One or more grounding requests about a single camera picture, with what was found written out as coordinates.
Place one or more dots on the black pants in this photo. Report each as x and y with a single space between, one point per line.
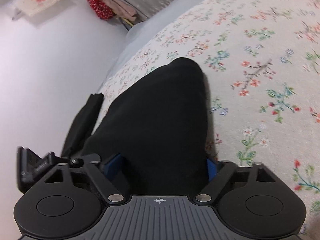
159 127

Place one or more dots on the folded black garment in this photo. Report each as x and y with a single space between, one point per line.
82 126

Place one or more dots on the floral bed sheet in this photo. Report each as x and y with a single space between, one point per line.
261 60

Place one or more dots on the red hanging garment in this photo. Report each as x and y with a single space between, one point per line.
103 11

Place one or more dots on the grey blue bed blanket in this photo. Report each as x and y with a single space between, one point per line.
142 33

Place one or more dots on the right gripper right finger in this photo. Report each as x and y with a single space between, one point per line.
220 173

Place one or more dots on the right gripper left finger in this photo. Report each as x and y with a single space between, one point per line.
99 172

